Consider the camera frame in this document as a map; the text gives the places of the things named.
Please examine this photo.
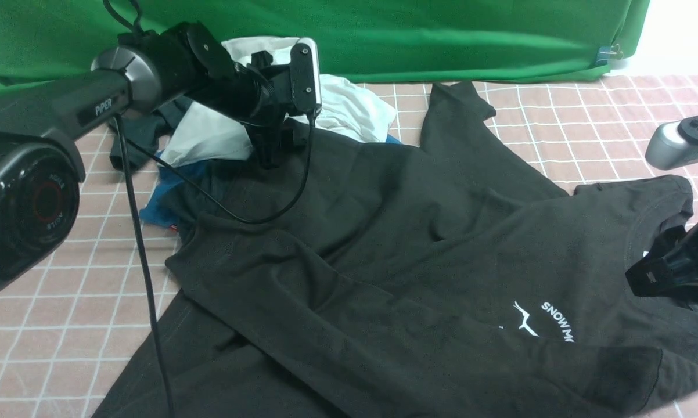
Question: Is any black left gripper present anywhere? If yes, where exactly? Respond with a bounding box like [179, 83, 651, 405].
[242, 51, 303, 169]

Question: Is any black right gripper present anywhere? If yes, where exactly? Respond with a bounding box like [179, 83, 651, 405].
[625, 223, 698, 304]

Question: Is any dark gray long-sleeve shirt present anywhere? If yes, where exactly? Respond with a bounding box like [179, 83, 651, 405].
[95, 83, 698, 417]

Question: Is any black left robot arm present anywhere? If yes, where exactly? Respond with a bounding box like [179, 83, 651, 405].
[0, 22, 322, 291]

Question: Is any white shirt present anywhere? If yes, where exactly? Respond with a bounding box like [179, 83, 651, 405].
[160, 35, 397, 167]

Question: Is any dark teal shirt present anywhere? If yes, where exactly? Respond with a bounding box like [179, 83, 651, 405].
[123, 97, 193, 172]

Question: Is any blue shirt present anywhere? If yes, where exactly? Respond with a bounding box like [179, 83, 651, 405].
[139, 135, 405, 230]

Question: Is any green backdrop cloth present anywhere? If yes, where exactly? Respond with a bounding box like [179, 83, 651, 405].
[0, 1, 650, 93]

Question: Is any blue binder clip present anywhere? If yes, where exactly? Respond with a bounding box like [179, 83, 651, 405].
[594, 44, 624, 67]

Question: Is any pink checkered tablecloth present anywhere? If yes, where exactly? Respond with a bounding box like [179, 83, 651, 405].
[0, 75, 698, 417]

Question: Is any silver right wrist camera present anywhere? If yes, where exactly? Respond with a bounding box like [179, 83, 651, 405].
[645, 116, 698, 170]

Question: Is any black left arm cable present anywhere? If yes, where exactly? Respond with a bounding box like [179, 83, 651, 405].
[102, 0, 316, 418]

